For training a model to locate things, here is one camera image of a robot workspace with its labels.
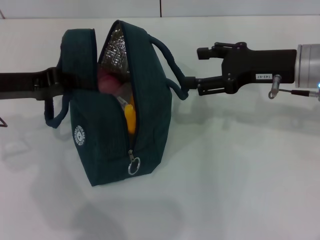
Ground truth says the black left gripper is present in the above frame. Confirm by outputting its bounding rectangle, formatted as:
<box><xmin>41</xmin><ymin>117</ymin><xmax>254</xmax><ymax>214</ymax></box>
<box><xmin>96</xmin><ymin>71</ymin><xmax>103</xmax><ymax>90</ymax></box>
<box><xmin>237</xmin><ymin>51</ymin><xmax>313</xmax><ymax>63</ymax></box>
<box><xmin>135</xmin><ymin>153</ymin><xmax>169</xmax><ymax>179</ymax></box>
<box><xmin>0</xmin><ymin>66</ymin><xmax>98</xmax><ymax>102</ymax></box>

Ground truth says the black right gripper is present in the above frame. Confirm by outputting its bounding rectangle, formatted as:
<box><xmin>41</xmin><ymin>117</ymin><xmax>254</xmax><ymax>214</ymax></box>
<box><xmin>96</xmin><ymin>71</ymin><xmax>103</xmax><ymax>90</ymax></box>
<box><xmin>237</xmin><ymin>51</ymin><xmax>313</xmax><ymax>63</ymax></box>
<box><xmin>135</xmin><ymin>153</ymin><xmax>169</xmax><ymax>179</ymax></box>
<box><xmin>183</xmin><ymin>41</ymin><xmax>298</xmax><ymax>97</ymax></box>

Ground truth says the pink toy peach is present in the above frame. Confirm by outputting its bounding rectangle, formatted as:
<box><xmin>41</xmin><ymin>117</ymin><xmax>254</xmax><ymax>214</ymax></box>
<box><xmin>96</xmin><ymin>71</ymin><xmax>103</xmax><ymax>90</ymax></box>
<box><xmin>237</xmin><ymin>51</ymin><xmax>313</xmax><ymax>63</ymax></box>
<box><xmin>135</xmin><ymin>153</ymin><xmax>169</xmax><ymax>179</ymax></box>
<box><xmin>97</xmin><ymin>69</ymin><xmax>126</xmax><ymax>95</ymax></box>

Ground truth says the dark teal insulated lunch bag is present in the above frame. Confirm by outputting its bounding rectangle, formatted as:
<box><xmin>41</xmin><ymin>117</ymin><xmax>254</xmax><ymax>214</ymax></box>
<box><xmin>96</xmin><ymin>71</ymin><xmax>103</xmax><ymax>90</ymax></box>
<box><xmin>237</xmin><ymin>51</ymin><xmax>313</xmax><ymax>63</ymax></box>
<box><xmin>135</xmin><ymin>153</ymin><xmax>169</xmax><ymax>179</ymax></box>
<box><xmin>44</xmin><ymin>19</ymin><xmax>190</xmax><ymax>187</ymax></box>

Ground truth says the yellow banana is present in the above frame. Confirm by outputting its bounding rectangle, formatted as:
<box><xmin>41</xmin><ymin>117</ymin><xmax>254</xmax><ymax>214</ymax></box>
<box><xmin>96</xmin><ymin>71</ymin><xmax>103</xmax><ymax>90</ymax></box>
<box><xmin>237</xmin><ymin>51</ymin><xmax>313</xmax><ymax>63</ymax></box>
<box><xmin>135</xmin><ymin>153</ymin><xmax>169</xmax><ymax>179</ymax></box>
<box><xmin>124</xmin><ymin>103</ymin><xmax>137</xmax><ymax>135</ymax></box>

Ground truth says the right gripper cable with connector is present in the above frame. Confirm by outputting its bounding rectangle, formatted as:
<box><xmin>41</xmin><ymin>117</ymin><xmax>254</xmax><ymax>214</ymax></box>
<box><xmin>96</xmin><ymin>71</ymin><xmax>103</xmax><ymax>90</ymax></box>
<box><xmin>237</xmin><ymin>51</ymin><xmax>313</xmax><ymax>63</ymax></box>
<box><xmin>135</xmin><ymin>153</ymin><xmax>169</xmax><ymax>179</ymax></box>
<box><xmin>267</xmin><ymin>74</ymin><xmax>320</xmax><ymax>100</ymax></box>

